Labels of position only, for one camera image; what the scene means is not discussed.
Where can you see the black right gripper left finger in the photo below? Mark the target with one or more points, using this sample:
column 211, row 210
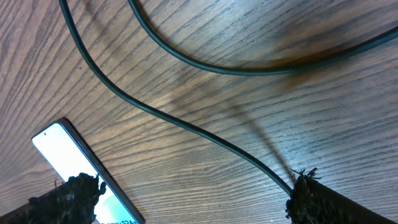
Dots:
column 73, row 202

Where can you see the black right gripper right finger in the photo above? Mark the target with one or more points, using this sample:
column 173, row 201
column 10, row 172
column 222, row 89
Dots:
column 313, row 203

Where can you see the blue Samsung Galaxy smartphone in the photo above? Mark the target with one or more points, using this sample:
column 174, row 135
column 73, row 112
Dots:
column 69, row 154

